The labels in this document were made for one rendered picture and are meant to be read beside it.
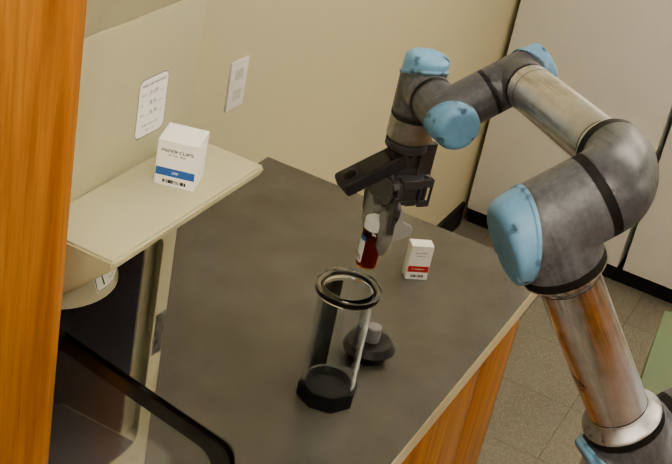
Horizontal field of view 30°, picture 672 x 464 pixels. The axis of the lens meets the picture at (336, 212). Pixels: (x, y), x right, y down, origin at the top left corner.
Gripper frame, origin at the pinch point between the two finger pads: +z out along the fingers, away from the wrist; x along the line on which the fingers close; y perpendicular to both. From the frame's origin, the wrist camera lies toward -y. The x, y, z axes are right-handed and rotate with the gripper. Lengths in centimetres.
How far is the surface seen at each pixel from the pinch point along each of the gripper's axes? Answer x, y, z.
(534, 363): 91, 135, 118
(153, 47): -26, -54, -49
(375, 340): -3.8, 3.3, 19.0
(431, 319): 5.3, 21.6, 23.4
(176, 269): 31.0, -21.3, 24.4
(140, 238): -43, -60, -34
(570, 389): 76, 139, 118
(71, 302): -29, -62, -15
